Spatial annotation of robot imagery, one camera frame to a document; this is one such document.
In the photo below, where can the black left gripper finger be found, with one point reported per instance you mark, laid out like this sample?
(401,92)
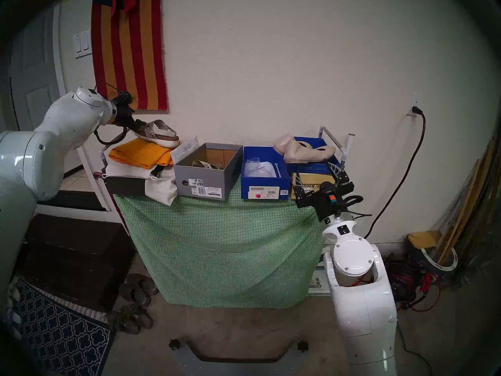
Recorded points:
(139,125)

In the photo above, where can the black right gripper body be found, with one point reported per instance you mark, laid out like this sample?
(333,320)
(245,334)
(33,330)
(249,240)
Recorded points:
(325,203)

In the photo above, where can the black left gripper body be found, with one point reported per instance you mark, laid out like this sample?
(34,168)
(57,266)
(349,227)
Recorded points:
(125,117)

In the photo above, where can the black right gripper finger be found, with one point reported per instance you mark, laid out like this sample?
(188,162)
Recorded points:
(339,175)
(300,186)

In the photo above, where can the silver snake-print platform sandal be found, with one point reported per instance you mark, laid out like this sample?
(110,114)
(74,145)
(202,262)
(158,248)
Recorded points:
(164,137)
(203,164)

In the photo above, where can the beige ballet shoe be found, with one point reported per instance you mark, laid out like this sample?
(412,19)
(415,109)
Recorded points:
(307,155)
(282,144)

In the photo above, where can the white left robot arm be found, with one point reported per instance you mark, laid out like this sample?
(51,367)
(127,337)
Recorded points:
(58,124)

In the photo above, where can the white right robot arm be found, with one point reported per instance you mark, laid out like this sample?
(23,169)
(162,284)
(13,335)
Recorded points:
(364,300)

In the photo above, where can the tan gold shoe box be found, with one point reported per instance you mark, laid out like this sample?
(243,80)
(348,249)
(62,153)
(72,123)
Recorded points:
(319,179)

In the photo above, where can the open blue shoe box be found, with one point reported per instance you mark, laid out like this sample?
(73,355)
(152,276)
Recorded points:
(266,182)

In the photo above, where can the white printed box lid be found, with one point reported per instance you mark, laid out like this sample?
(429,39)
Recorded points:
(184,150)

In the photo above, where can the grey cardboard shoe box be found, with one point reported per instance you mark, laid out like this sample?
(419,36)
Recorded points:
(207,179)

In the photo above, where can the brown clog shoe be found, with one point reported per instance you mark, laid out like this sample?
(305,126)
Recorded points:
(144,284)
(135,295)

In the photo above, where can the folded orange cloth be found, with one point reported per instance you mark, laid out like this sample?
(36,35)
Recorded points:
(137,154)

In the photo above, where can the red orange striped flag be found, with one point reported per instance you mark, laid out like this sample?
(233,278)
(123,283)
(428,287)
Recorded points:
(129,58)

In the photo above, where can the folded white cloth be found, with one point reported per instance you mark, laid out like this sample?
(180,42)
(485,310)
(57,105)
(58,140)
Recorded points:
(125,185)

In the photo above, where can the white floor device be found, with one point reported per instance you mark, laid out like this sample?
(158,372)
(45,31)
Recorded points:
(318,283)

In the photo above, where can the thin red cane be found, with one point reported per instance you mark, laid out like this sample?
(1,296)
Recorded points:
(123,218)

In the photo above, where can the green checked tablecloth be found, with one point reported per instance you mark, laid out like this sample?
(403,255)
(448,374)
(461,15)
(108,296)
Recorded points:
(223,246)

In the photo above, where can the white panel door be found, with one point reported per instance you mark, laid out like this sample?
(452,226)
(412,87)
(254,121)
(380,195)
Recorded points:
(35,65)

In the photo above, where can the tan cardboard block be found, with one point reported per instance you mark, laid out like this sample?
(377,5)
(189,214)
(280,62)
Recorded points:
(424,239)

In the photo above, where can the dark blue white-rimmed pot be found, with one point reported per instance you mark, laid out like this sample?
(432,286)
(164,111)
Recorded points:
(419,261)

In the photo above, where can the leaning wooden boards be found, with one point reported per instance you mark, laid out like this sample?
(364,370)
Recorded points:
(469,199)

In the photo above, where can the dark brown wooden chest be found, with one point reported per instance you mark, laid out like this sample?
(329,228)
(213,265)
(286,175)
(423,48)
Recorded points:
(78,253)

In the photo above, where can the black base knob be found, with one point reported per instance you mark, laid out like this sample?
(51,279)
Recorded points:
(174,344)
(302,346)

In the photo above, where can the dark olive sandal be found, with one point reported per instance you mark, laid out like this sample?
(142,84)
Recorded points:
(141,318)
(123,324)

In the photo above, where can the white slipper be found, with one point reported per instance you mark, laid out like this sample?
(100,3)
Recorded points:
(11,293)
(13,318)

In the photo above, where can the navy patterned rug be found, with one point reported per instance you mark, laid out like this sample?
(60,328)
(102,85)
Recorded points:
(62,340)

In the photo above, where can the white double light switch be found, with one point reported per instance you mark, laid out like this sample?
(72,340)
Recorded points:
(83,45)

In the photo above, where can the white wall outlet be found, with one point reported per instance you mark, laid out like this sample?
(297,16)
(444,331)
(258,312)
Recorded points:
(414,103)

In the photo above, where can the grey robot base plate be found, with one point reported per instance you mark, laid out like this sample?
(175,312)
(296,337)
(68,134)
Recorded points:
(238,369)

